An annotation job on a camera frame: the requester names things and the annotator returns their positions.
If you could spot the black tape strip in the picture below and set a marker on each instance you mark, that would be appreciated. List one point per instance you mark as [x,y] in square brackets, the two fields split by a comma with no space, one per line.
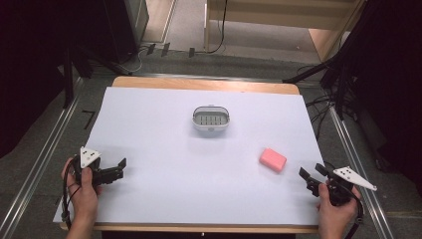
[165,49]
[191,52]
[151,48]

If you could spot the light wooden shelf unit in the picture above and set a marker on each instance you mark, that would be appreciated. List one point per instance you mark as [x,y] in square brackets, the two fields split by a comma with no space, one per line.
[265,13]

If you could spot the white grey soap dish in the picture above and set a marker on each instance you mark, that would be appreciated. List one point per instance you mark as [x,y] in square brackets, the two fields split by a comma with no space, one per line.
[211,118]

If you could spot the black metal stand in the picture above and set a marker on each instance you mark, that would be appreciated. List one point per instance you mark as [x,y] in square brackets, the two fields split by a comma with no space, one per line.
[68,76]
[340,96]

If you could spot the person's left hand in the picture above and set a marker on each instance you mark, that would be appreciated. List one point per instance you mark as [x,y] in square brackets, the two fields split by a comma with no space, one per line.
[85,195]

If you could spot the black curtain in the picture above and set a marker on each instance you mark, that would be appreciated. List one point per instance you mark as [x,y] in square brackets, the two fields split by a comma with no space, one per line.
[30,66]
[391,83]

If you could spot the pink soap bar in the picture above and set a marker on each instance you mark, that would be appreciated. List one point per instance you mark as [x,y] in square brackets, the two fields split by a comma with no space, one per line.
[272,160]

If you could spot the white table sheet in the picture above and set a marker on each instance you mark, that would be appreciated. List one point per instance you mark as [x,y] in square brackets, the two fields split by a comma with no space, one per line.
[172,166]

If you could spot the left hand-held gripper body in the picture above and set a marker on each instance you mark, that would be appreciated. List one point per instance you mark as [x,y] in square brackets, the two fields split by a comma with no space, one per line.
[89,156]

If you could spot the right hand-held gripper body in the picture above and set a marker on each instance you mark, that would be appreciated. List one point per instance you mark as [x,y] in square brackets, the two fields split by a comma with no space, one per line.
[341,186]

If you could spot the metal floor rail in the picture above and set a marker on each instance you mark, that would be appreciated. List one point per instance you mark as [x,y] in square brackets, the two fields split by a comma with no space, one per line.
[199,76]
[40,156]
[358,166]

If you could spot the person's right hand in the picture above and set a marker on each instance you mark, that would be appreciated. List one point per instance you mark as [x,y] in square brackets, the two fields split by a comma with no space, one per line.
[335,214]

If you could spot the dark cabinet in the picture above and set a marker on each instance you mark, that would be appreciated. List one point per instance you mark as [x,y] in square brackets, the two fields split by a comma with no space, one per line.
[127,26]

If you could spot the black angled tape mark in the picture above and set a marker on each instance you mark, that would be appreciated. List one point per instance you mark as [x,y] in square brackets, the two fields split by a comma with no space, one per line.
[89,117]

